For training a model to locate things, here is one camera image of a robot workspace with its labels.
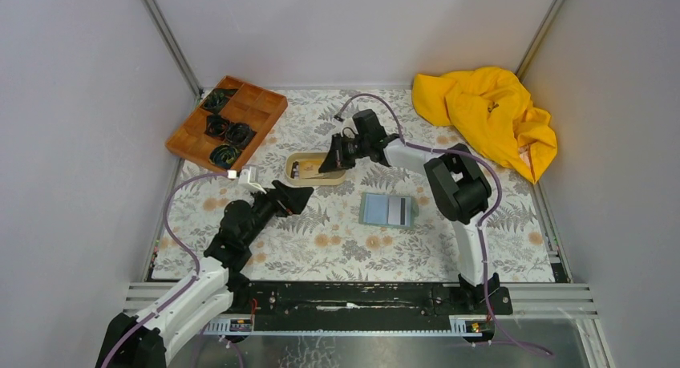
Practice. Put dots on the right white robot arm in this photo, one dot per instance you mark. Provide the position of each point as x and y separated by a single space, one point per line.
460 189

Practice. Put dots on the floral table mat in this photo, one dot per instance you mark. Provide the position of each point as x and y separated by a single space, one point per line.
326 241

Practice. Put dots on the green card holder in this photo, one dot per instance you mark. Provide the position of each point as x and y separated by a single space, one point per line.
373 210

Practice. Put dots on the orange compartment tray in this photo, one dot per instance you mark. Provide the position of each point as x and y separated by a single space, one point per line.
228 125

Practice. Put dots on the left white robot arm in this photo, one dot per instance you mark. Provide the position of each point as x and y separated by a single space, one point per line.
154 335

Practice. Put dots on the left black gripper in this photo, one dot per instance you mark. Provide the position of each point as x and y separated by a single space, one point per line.
292 200

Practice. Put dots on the beige oval tray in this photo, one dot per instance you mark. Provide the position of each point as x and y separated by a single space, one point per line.
325 179

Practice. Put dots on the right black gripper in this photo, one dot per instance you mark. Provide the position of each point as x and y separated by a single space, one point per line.
336 158

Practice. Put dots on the yellow cloth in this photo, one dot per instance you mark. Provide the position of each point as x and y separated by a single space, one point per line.
494 112

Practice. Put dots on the aluminium frame post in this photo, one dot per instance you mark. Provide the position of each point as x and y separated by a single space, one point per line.
163 28
538 38

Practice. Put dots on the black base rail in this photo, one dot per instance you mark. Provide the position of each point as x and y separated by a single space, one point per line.
304 306

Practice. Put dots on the right aluminium frame post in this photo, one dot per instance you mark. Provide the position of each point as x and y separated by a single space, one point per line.
538 38

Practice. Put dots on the left aluminium frame post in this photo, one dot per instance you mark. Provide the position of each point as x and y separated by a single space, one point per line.
163 28

